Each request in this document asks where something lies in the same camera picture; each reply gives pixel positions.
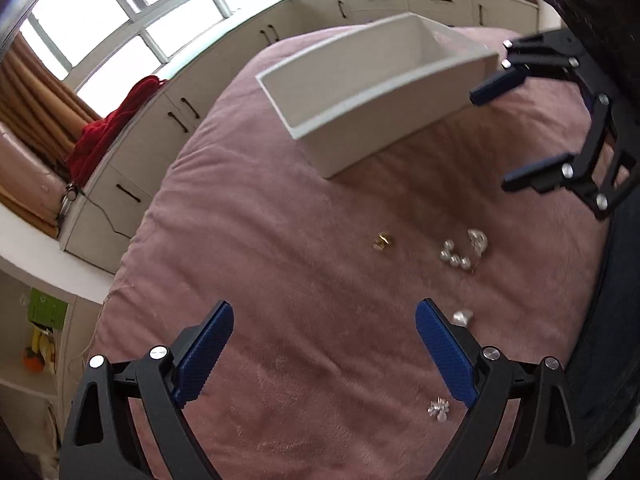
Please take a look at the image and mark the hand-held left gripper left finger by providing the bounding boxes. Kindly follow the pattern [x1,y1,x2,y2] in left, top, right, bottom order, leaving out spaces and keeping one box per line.
[59,300,235,480]

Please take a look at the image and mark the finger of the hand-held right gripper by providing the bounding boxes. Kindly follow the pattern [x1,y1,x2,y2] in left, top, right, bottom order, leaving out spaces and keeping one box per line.
[501,94,640,222]
[470,30,615,107]

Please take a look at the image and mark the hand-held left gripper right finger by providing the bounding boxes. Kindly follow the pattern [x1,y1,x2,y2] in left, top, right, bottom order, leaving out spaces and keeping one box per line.
[415,298,588,480]

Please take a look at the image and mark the silver sparkly brooch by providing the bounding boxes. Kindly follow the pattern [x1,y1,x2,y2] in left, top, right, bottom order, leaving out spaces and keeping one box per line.
[427,397,451,423]

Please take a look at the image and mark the silver curved earring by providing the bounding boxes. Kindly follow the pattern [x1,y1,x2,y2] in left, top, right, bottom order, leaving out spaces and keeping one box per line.
[467,228,490,257]

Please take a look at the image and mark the pearl bead jewelry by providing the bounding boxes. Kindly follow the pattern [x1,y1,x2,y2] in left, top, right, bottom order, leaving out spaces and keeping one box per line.
[438,239,474,274]

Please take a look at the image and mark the white rectangular box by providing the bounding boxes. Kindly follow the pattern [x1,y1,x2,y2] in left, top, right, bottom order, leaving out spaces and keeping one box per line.
[255,11,501,180]

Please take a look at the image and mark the pink plush blanket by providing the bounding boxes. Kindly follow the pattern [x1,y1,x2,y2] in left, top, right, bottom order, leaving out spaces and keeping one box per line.
[85,24,616,480]

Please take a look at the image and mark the green box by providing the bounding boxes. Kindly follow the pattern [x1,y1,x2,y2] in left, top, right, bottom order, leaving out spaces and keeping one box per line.
[27,287,68,332]

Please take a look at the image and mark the toy fruits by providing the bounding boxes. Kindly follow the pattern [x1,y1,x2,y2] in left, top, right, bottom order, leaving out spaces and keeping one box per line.
[21,327,58,375]

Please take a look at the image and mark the white shelf unit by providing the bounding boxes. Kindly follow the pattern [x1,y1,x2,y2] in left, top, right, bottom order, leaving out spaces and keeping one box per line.
[0,255,103,466]

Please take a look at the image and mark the silver metal clasp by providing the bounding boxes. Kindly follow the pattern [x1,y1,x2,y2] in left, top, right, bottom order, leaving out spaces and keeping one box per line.
[58,182,84,222]

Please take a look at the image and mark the red knitted cloth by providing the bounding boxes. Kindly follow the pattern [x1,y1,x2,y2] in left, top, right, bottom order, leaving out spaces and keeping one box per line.
[66,75,167,187]

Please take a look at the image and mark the beige cushion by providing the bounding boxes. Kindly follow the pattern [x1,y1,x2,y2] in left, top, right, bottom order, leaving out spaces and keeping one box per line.
[0,129,68,233]

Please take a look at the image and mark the white cabinet row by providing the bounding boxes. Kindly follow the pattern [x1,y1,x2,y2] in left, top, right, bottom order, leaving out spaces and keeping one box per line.
[59,0,541,275]

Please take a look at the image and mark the brown curtain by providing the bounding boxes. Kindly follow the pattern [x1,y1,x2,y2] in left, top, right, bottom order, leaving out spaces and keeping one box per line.
[0,32,102,238]

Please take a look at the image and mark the large window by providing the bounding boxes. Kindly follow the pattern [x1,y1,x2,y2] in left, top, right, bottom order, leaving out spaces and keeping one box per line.
[20,0,431,103]

